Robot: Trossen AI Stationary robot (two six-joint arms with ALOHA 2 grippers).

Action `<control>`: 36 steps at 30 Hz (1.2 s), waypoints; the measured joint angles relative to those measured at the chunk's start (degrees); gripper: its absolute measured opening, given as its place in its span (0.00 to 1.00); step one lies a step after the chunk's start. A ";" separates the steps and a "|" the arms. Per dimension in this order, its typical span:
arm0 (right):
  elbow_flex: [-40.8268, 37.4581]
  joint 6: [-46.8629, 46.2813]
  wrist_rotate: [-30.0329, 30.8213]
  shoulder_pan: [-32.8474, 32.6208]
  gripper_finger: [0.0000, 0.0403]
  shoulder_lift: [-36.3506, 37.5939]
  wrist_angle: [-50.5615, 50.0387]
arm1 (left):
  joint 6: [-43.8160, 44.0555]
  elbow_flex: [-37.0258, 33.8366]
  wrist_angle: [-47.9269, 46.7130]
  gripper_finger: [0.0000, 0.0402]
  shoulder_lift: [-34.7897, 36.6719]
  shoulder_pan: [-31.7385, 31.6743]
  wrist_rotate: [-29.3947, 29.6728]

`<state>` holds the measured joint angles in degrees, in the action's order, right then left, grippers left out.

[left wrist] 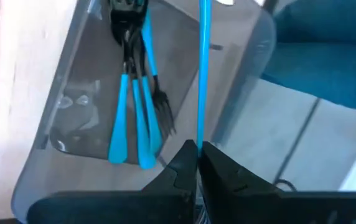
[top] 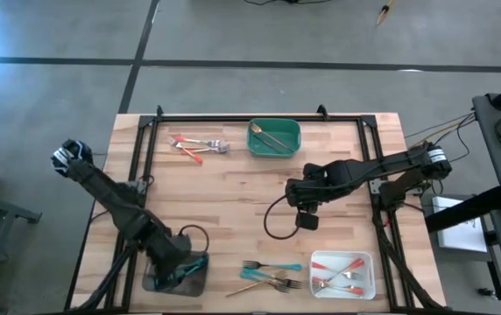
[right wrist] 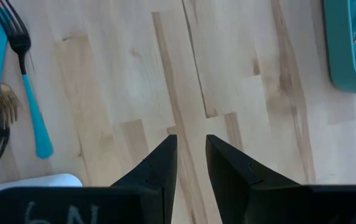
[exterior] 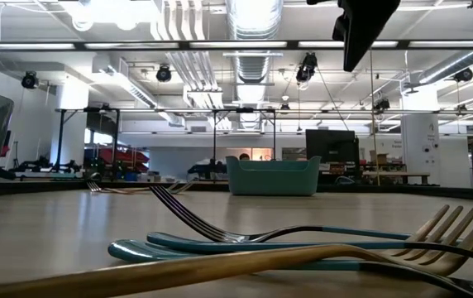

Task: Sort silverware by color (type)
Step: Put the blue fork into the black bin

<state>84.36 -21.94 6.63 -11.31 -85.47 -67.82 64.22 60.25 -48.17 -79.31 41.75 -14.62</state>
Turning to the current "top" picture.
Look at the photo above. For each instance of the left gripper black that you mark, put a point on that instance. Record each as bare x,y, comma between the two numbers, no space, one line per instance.
163,251

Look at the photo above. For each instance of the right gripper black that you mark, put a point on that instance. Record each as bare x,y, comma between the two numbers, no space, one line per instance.
325,179

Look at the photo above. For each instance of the gold fork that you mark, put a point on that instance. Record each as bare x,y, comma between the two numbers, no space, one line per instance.
255,128
272,143
250,287

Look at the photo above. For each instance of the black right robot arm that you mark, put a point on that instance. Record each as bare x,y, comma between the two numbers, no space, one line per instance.
390,165

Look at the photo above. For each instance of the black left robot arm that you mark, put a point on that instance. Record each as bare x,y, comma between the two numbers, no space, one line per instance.
110,197

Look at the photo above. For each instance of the grey translucent plastic bin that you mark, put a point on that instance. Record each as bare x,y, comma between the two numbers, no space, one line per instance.
198,289

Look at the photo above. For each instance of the teal plastic bin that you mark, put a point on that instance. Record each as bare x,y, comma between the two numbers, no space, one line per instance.
287,129

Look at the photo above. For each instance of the white plastic tray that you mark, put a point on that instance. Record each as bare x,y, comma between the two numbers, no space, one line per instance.
338,256

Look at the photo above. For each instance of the white box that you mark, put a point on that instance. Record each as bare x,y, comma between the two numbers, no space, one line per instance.
460,232

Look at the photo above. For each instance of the black beam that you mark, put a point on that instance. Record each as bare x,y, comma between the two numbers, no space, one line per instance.
465,210

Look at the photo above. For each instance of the small black floor object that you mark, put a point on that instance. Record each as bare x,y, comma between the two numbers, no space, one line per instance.
487,292

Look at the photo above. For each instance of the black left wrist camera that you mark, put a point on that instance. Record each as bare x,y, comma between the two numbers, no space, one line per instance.
180,248

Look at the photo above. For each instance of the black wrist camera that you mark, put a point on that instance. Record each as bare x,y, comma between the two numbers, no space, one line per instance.
307,221
180,248

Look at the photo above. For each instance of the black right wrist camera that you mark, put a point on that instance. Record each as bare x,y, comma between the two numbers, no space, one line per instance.
307,221

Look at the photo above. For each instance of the silver mounting bracket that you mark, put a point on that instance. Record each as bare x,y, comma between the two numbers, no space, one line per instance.
376,187

